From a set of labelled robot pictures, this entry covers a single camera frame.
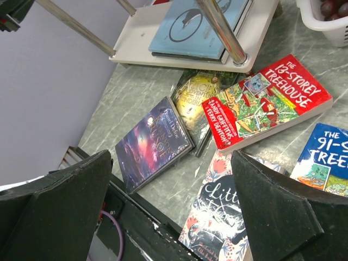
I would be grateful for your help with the white two-tier shelf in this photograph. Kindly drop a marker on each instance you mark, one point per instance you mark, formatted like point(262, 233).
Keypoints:
point(240, 25)

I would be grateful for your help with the blue 91-Storey Treehouse book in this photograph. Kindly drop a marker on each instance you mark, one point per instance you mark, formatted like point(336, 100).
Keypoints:
point(323, 161)

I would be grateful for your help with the light blue book with swan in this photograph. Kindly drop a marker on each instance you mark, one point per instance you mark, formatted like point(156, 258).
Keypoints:
point(186, 34)

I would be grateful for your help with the Alice in Wonderland book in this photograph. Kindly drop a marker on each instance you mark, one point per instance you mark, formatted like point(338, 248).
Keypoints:
point(193, 88)

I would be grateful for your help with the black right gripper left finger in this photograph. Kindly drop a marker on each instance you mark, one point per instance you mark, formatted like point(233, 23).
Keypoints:
point(55, 216)

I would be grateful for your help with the red 13-Storey Treehouse book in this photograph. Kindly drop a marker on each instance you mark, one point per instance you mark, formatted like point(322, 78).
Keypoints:
point(279, 96)

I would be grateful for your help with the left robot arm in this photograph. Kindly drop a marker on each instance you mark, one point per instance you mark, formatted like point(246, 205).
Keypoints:
point(13, 13)

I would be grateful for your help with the Little Women book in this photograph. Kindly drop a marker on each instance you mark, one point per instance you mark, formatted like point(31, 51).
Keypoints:
point(215, 229)

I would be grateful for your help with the dark grapes bunch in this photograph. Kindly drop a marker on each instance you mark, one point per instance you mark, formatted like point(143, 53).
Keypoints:
point(333, 9)

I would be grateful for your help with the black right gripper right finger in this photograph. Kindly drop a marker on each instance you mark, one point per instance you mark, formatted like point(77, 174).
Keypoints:
point(285, 219)

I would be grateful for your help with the white plastic basket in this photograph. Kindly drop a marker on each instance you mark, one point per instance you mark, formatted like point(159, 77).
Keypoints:
point(335, 31)

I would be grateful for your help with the Robinson Crusoe book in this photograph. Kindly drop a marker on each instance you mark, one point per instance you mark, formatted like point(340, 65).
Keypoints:
point(152, 145)

